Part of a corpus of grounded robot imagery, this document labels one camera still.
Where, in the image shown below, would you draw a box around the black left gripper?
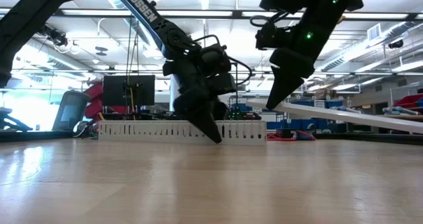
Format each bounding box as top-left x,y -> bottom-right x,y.
163,44 -> 232,145

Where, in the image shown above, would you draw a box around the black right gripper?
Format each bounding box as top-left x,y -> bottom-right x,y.
265,5 -> 335,111

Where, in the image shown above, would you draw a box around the white slotted cable duct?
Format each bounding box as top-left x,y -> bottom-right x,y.
97,119 -> 268,147

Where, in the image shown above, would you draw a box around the white duct cover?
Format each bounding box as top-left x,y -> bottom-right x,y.
245,98 -> 423,135

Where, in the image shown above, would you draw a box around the blue storage bin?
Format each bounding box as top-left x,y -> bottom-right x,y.
290,100 -> 315,109

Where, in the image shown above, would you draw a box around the black overhead light beam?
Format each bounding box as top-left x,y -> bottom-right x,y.
0,8 -> 423,20

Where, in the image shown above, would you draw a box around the black monitor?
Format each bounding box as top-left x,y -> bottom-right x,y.
102,74 -> 156,108

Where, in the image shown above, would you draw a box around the black ceiling device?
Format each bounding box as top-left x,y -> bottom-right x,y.
387,38 -> 405,50

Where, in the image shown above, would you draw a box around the red machine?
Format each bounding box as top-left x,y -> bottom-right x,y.
82,81 -> 105,120

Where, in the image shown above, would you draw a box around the red storage bin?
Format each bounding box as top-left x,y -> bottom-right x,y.
395,93 -> 423,108

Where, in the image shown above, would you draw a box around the grey office chair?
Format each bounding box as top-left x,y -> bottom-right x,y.
52,90 -> 91,132

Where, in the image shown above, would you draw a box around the black chair base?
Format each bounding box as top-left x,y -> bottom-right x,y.
0,106 -> 34,132

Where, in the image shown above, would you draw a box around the black left camera cable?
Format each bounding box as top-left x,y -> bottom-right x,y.
192,34 -> 253,87

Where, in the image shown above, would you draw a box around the black camera cable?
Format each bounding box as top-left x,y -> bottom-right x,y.
249,11 -> 298,28
192,34 -> 253,87

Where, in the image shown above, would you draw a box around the thin red spool wire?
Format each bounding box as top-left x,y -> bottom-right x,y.
266,129 -> 317,142

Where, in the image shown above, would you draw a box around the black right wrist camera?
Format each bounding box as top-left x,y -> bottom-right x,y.
254,18 -> 286,52

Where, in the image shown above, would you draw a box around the black right camera cable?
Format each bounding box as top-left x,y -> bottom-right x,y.
249,11 -> 298,28

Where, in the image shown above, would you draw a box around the silver ceiling air duct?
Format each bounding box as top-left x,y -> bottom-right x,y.
319,20 -> 423,73

